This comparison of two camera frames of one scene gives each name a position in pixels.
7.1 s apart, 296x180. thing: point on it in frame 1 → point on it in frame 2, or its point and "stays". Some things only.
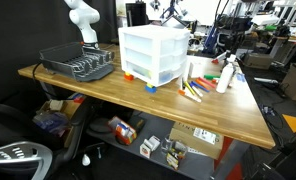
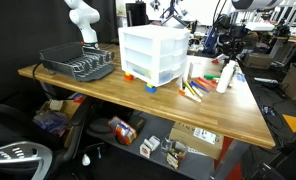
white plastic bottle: (225, 78) stays
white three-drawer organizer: (156, 55) stays
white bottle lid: (231, 58) → (231, 63)
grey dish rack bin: (78, 61) stays
